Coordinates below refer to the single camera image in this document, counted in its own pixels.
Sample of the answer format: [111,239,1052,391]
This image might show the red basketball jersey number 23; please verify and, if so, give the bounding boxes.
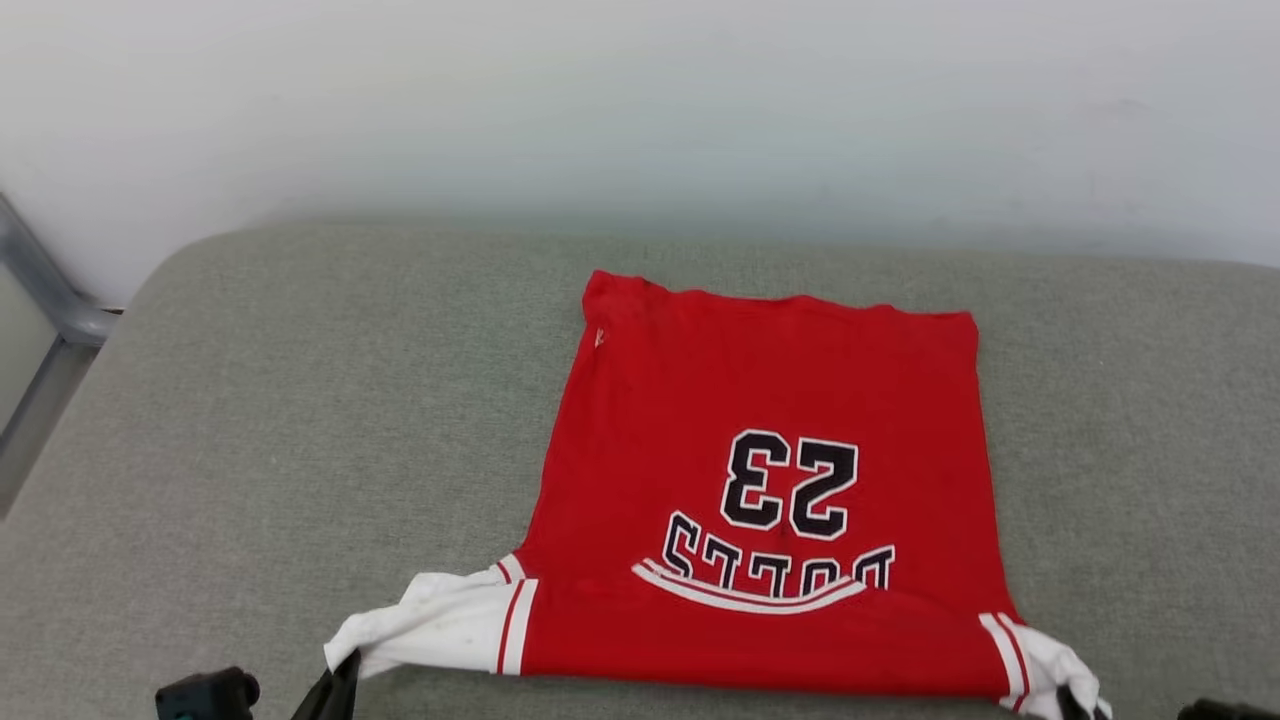
[323,268,1113,720]

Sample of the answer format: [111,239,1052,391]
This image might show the grey metal frame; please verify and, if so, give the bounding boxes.
[0,193,123,521]

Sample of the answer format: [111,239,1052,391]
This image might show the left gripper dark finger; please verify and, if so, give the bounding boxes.
[292,649,363,720]

